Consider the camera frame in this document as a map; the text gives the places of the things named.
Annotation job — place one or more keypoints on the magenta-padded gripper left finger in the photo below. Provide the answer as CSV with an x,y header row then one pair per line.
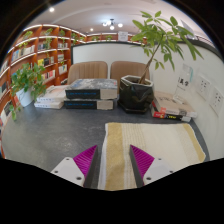
x,y
68,170

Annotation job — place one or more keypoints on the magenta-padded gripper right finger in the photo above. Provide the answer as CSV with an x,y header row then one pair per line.
x,y
158,170

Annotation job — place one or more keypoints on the cream yellow striped towel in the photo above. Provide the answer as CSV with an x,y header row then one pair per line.
x,y
160,140

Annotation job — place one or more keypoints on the red and black book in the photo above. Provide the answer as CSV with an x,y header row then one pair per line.
x,y
166,115

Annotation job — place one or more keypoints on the white thin book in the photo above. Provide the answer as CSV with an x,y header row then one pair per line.
x,y
48,105

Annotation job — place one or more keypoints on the dark-spined large book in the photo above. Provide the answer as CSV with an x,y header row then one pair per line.
x,y
91,88
88,104

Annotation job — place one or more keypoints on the white thick book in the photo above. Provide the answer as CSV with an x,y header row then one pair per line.
x,y
51,95

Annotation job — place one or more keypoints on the tall plant in black pot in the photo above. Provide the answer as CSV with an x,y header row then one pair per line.
x,y
135,95

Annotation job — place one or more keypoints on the clear acrylic sign stand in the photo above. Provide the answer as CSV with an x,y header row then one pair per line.
x,y
183,81

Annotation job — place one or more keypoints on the leafy plant in white pot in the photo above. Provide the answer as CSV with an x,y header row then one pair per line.
x,y
28,80

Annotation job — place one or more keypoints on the beige upholstered chair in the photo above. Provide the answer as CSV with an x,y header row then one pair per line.
x,y
128,70
87,70

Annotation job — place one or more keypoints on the orange wooden bookshelf unit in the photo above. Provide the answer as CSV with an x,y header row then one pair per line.
x,y
30,56

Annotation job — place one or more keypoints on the small white framed notice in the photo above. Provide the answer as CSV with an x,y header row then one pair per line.
x,y
123,36

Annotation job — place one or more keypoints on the white sign on partition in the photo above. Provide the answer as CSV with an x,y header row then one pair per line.
x,y
187,28

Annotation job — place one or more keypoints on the ceiling lamp with round bulbs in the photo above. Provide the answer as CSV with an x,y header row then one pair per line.
x,y
112,24

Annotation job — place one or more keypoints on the round recessed ceiling light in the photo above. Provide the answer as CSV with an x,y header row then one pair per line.
x,y
51,9

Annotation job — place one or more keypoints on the white wall socket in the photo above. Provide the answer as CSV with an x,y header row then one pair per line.
x,y
203,87
217,101

